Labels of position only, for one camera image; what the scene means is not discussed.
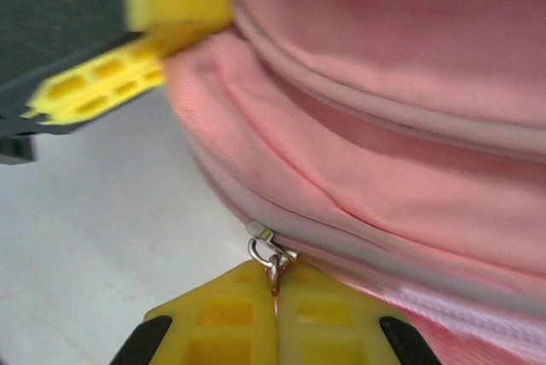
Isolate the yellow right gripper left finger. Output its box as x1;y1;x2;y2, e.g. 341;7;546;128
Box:
113;262;278;365

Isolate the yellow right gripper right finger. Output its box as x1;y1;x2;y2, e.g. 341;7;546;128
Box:
276;263;440;365

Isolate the pink school backpack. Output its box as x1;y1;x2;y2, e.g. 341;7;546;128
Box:
161;0;546;365

